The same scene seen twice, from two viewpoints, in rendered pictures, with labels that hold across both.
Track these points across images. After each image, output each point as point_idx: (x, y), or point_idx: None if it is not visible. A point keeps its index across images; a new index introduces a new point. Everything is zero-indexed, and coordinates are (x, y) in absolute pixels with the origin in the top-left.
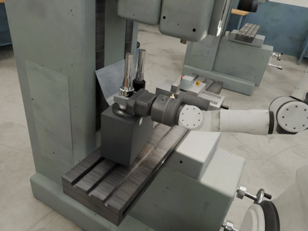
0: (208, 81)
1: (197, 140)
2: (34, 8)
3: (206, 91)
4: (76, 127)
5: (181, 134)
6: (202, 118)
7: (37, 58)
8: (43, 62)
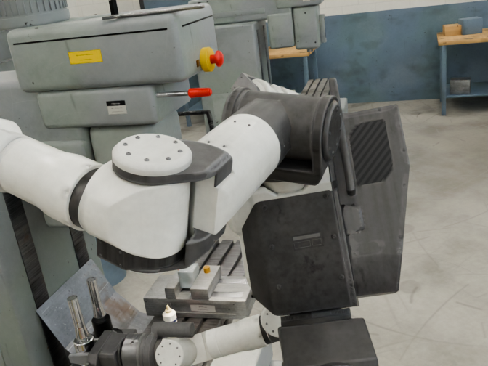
0: (235, 247)
1: (229, 364)
2: None
3: (226, 276)
4: None
5: (195, 365)
6: (184, 352)
7: None
8: None
